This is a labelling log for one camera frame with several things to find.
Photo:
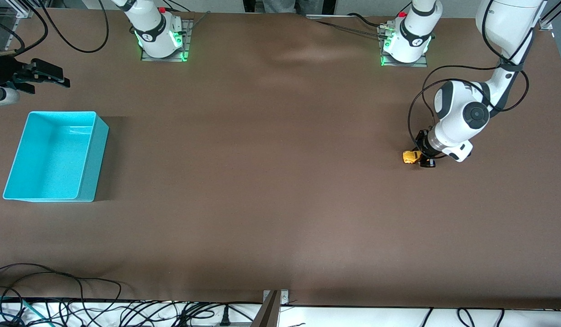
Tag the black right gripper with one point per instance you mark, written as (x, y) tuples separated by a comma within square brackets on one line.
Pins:
[(3, 72)]

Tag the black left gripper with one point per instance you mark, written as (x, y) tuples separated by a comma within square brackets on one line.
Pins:
[(422, 143)]

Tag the yellow toy beetle car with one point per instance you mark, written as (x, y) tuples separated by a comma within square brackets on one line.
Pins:
[(410, 157)]

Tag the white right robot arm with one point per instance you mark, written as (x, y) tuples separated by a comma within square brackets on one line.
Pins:
[(153, 32)]

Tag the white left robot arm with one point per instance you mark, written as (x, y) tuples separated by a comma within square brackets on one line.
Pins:
[(462, 113)]

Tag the turquoise plastic bin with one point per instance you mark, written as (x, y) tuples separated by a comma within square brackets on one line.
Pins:
[(53, 159)]

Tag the brown table cover sheet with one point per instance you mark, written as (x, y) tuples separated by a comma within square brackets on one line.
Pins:
[(280, 181)]

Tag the person in grey trousers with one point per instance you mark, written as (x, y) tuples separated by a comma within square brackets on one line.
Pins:
[(282, 5)]

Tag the black power plug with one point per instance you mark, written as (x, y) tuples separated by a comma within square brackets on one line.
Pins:
[(224, 315)]

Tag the aluminium frame profile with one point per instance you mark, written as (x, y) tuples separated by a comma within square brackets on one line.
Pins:
[(22, 5)]

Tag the small metal corner bracket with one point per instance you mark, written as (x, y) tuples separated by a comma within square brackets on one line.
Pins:
[(544, 23)]

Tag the metal camera pole bracket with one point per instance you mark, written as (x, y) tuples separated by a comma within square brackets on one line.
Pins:
[(271, 309)]

